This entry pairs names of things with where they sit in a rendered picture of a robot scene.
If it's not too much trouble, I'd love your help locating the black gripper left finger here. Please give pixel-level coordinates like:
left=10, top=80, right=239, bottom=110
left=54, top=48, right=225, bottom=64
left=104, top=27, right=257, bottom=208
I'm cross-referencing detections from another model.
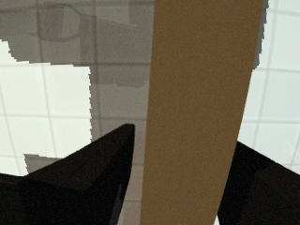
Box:
left=0, top=123, right=135, bottom=225

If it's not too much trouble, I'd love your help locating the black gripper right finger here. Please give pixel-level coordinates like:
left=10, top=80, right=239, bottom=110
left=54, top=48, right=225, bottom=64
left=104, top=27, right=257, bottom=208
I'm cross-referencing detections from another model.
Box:
left=217, top=142, right=300, bottom=225

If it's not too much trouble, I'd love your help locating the long brown wooden rail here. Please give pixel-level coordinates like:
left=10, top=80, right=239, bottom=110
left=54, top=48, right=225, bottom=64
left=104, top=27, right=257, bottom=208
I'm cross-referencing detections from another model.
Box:
left=140, top=0, right=263, bottom=225

